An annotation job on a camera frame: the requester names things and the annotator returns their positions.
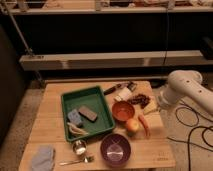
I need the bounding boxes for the metal spoon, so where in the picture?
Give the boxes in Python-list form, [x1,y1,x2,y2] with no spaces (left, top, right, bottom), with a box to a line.
[59,156,94,166]

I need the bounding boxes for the dark handled knife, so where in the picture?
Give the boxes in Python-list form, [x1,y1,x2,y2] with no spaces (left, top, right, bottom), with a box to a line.
[103,81,138,97]

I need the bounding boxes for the red bowl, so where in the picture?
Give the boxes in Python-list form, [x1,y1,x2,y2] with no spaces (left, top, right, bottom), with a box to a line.
[112,101,135,122]

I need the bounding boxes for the beige banana peel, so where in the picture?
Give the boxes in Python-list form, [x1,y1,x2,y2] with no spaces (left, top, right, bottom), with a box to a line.
[67,122,88,135]

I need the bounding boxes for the green plastic tray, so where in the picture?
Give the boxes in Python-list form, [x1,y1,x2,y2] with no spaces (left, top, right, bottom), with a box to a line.
[61,86,115,142]

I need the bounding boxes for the blue sponge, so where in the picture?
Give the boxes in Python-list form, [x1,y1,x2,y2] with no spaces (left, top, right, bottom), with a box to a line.
[68,109,83,127]

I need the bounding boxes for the yellow cheese slice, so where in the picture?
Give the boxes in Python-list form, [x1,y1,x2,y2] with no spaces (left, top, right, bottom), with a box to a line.
[143,99,157,114]

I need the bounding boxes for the bunch of dark grapes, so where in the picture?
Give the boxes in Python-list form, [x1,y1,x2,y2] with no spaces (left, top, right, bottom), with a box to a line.
[127,94,150,109]

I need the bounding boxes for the purple bowl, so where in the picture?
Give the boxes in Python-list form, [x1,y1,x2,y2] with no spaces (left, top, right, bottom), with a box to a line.
[100,134,131,167]

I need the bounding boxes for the small metal cup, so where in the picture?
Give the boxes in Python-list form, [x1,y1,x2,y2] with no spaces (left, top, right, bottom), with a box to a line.
[72,140,87,155]

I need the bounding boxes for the red yellow apple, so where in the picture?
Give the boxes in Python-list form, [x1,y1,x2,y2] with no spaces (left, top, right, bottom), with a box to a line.
[125,118,139,134]

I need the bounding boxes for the metal shelf rack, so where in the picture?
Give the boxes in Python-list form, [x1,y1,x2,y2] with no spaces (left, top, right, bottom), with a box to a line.
[0,0,213,79]

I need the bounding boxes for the orange carrot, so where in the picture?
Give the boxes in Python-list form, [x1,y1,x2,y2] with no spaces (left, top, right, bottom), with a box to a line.
[138,115,150,138]

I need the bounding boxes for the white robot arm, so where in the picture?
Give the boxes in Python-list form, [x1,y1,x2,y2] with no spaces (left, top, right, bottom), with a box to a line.
[157,70,213,116]

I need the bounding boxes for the grey cloth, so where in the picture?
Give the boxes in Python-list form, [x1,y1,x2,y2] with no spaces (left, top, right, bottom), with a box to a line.
[30,146,55,171]

